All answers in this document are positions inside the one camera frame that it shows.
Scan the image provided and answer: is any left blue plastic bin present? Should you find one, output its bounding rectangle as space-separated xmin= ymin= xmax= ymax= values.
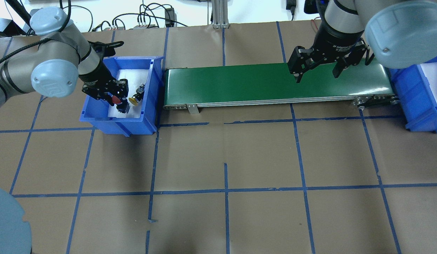
xmin=79 ymin=56 xmax=164 ymax=137

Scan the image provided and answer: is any aluminium frame post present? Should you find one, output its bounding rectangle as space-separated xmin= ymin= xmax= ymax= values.
xmin=211 ymin=0 xmax=230 ymax=29

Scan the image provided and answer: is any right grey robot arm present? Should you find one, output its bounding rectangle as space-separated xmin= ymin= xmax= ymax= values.
xmin=287 ymin=0 xmax=437 ymax=83

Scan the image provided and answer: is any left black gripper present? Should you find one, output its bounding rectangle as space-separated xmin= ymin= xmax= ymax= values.
xmin=82 ymin=78 xmax=130 ymax=114

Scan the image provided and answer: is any right blue plastic bin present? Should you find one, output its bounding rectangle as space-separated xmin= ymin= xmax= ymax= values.
xmin=389 ymin=57 xmax=437 ymax=133

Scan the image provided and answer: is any blue plastic bin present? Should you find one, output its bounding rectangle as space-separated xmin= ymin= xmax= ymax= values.
xmin=389 ymin=57 xmax=437 ymax=133
xmin=79 ymin=56 xmax=164 ymax=137

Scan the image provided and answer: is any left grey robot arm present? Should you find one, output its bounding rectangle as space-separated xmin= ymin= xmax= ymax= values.
xmin=0 ymin=6 xmax=129 ymax=114

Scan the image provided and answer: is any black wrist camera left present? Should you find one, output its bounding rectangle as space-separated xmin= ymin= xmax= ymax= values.
xmin=88 ymin=41 xmax=124 ymax=58

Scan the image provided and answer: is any white foam pad right bin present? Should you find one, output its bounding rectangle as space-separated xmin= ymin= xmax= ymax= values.
xmin=420 ymin=62 xmax=437 ymax=103

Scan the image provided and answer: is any white foam pad bin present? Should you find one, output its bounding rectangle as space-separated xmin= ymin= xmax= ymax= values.
xmin=108 ymin=69 xmax=149 ymax=118
xmin=420 ymin=62 xmax=437 ymax=103

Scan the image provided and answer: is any yellow push button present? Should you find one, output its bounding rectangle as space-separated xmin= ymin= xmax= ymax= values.
xmin=128 ymin=84 xmax=146 ymax=106

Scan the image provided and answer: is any red mushroom push button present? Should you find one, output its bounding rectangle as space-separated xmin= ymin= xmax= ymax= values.
xmin=111 ymin=95 xmax=123 ymax=105

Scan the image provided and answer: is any green conveyor belt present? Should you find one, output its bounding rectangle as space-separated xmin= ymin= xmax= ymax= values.
xmin=164 ymin=62 xmax=400 ymax=114

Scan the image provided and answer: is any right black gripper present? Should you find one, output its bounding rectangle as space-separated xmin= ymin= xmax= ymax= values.
xmin=288 ymin=38 xmax=369 ymax=84

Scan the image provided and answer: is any white foam pad left bin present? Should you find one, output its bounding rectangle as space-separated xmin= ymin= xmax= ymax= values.
xmin=108 ymin=69 xmax=149 ymax=118

